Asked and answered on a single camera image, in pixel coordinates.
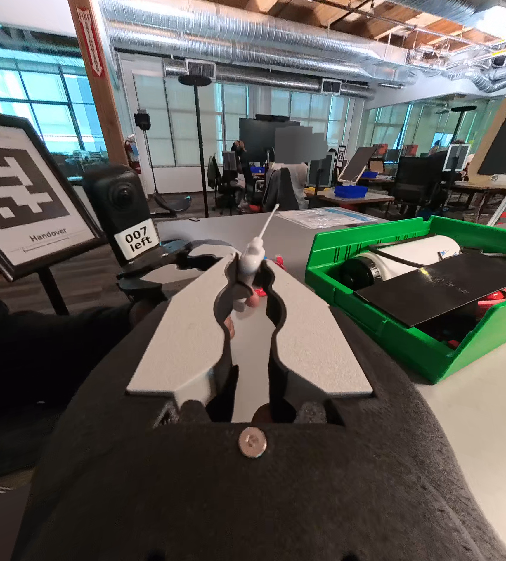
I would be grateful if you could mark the large black monitor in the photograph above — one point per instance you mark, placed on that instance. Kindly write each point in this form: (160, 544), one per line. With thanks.
(255, 140)

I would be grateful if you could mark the office chair with grey jacket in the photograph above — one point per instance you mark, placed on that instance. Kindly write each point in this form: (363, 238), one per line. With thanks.
(279, 188)

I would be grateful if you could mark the black framed marker sign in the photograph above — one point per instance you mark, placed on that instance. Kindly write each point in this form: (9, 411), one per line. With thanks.
(25, 210)

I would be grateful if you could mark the tablet on stand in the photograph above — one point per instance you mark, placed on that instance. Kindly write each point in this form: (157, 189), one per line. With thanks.
(457, 157)

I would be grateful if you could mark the wooden support post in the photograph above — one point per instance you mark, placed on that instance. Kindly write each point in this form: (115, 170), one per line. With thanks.
(104, 109)

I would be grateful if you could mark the slim duct with grilles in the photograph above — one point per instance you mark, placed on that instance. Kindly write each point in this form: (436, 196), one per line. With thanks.
(270, 81)

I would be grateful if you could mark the white plastic stick tool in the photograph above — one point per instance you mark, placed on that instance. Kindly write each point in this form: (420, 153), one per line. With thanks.
(253, 258)

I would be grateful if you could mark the red white vertical sign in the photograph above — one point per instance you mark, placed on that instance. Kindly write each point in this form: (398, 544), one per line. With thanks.
(91, 44)

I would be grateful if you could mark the wooden desk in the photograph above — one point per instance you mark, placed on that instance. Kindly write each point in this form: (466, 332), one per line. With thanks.
(380, 198)

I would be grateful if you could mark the tilted black board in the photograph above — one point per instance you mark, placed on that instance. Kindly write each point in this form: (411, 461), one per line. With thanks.
(358, 162)

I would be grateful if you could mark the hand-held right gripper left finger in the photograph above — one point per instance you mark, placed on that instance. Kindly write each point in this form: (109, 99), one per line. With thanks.
(183, 346)

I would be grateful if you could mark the black curved floor stand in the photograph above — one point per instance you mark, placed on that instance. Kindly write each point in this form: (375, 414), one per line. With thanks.
(169, 210)

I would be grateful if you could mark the black sign stand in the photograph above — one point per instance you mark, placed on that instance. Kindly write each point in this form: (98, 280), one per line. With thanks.
(53, 291)

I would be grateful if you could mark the black webcam bar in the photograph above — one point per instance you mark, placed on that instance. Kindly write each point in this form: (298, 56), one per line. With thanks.
(272, 117)

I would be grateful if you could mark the red tape roll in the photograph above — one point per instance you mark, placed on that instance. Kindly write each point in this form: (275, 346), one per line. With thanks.
(498, 298)

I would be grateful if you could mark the clear sleeve with papers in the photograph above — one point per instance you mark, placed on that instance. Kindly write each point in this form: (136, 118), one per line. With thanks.
(327, 217)

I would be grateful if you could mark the red fire extinguisher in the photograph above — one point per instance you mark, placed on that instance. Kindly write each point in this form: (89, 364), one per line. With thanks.
(133, 155)

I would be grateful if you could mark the black office chair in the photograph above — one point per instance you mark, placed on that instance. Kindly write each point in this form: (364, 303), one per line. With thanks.
(419, 179)
(218, 175)

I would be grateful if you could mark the white bottle black cap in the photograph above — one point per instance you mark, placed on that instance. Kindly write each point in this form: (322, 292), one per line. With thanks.
(410, 254)

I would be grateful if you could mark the black sensor on tripod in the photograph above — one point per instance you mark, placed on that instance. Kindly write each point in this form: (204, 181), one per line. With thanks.
(142, 121)

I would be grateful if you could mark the small marker tag sign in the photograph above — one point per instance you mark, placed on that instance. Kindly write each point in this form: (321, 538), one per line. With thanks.
(341, 155)

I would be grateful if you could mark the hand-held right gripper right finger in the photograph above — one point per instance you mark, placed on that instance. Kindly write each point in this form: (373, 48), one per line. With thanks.
(323, 350)

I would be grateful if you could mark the green plastic bin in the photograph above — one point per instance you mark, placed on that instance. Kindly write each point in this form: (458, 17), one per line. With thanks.
(402, 346)

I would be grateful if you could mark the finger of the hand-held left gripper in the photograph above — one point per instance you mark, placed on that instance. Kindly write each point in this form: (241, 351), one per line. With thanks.
(218, 250)
(169, 276)

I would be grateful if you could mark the person's left hand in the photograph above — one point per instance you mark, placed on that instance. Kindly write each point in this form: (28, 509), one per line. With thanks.
(251, 301)

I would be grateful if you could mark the black floor lamp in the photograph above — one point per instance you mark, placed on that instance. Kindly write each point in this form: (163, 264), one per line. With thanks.
(200, 153)
(463, 108)

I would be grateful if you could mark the black flat sheet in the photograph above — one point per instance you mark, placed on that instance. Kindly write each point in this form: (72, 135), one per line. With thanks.
(441, 289)

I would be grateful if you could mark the blue plastic bin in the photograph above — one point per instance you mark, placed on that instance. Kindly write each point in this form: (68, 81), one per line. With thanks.
(350, 191)

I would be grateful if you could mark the large silver ventilation duct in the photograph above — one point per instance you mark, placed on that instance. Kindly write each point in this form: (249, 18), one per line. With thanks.
(235, 39)

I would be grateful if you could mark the small monitor on stand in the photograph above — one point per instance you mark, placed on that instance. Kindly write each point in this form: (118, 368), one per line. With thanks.
(318, 171)

